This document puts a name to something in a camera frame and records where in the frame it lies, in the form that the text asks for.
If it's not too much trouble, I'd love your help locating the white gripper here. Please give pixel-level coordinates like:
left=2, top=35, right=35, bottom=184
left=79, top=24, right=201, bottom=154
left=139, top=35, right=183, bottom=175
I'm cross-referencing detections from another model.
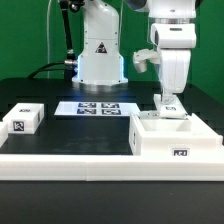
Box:
left=150, top=23, right=196, bottom=104

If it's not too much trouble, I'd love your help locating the white cabinet door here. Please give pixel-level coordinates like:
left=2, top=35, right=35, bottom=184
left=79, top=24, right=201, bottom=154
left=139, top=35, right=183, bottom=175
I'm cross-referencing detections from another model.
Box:
left=139, top=94, right=188, bottom=119

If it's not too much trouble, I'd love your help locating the white cabinet body box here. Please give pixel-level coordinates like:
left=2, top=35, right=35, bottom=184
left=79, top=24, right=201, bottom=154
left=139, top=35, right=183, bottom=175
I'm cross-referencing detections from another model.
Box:
left=129, top=114, right=223, bottom=157

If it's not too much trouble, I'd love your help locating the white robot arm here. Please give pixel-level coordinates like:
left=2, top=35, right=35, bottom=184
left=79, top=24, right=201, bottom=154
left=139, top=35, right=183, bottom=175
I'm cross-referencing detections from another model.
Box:
left=73, top=0, right=200, bottom=104

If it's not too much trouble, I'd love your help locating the white cabinet top block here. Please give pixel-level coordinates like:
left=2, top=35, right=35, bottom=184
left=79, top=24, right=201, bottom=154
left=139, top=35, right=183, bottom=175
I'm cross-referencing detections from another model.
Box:
left=3, top=103, right=44, bottom=134

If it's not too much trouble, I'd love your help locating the white marker sheet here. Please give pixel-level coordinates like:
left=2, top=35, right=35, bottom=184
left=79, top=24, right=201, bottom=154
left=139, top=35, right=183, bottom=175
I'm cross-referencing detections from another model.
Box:
left=55, top=101, right=140, bottom=117

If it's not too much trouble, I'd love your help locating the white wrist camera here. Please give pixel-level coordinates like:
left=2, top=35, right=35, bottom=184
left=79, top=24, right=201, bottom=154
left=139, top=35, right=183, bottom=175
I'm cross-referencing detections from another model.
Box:
left=133, top=49, right=160, bottom=73

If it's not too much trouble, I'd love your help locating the black cable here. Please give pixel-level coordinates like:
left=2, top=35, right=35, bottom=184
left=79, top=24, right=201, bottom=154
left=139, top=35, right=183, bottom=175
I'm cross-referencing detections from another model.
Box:
left=27, top=61, right=74, bottom=80

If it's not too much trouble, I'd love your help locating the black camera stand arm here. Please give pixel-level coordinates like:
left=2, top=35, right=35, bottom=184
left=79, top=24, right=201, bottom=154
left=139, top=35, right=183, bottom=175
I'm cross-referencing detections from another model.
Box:
left=58, top=0, right=85, bottom=66

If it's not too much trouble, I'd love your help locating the white thin cable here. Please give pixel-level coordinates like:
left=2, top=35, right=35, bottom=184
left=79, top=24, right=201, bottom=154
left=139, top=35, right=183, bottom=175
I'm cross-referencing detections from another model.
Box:
left=46, top=0, right=54, bottom=79

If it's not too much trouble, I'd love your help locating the white U-shaped fence frame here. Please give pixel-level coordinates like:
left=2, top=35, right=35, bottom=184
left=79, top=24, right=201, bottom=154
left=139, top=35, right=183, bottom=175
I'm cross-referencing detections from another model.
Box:
left=0, top=121, right=224, bottom=182

